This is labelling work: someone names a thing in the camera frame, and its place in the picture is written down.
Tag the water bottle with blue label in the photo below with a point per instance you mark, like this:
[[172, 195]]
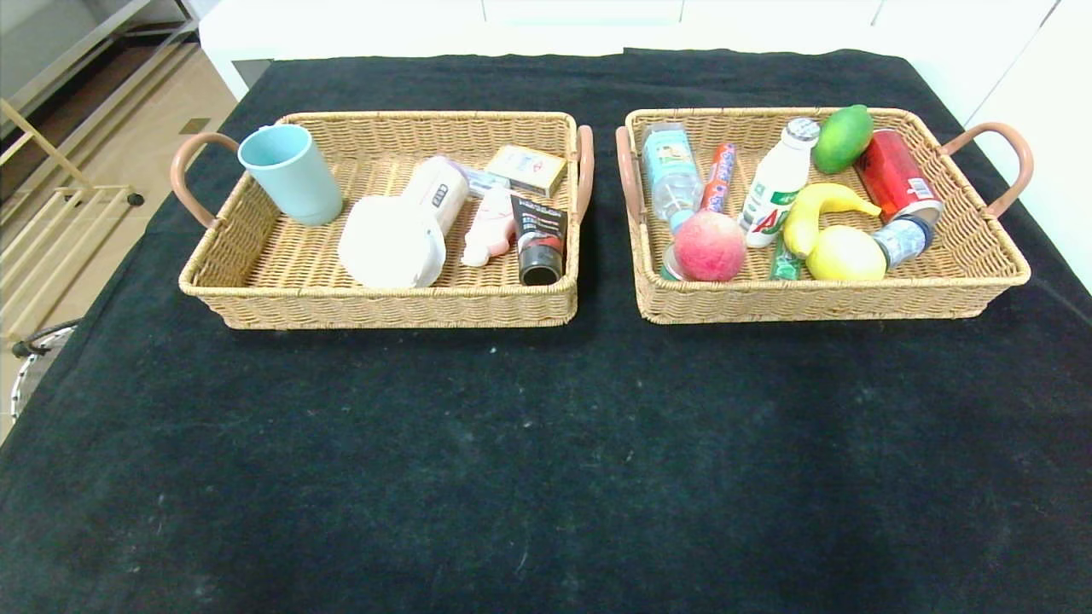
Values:
[[670, 171]]

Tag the clear plastic tool case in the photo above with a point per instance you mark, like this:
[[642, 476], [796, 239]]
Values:
[[486, 181]]

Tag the yellow playing card box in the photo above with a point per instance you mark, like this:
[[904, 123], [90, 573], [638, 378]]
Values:
[[526, 168]]

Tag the silver tin can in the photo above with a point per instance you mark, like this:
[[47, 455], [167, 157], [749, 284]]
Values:
[[668, 265]]

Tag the white round plastic container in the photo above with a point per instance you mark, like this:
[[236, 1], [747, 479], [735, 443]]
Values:
[[390, 245]]

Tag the yellow banana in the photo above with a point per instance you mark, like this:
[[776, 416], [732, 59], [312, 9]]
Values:
[[806, 210]]

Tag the wicker basket holding food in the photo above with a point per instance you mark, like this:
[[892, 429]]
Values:
[[938, 290]]

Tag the black face wash tube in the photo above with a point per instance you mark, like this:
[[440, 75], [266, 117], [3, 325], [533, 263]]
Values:
[[539, 241]]

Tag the green gum pack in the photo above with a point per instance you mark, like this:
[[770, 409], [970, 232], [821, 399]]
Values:
[[783, 263]]

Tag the green mango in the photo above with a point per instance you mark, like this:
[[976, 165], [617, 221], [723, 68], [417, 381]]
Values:
[[843, 139]]

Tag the white milk drink bottle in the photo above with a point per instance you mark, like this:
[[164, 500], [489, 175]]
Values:
[[772, 193]]

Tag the yellow lemon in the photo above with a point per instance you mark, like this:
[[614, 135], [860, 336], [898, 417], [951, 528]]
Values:
[[846, 255]]

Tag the red drink can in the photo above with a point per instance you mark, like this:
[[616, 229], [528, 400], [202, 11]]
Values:
[[896, 176]]

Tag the white roll with purple end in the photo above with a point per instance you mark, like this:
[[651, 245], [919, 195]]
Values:
[[441, 190]]

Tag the grey metal shelf unit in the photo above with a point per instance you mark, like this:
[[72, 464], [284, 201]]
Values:
[[51, 26]]

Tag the pink red peach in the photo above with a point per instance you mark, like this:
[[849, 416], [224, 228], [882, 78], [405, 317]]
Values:
[[710, 246]]

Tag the grey round floor object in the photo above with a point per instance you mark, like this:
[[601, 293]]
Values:
[[34, 343]]

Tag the light teal plastic cup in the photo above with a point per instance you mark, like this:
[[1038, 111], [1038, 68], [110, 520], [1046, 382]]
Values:
[[293, 180]]

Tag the orange candy tube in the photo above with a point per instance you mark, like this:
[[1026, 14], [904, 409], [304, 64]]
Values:
[[721, 176]]

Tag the white counter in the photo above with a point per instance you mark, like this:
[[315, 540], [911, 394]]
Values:
[[384, 26]]

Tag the white cabinet doors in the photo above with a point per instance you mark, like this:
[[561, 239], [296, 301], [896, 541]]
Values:
[[1058, 128]]

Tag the pink squeeze bottle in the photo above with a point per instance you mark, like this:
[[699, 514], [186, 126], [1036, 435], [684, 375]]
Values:
[[490, 227]]

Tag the wicker basket holding household items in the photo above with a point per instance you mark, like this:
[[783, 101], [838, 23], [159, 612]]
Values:
[[281, 264]]

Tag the small blue silver bottle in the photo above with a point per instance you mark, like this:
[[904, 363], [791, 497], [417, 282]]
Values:
[[903, 241]]

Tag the light wooden rack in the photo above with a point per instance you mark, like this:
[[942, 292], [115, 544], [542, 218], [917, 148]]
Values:
[[17, 119]]

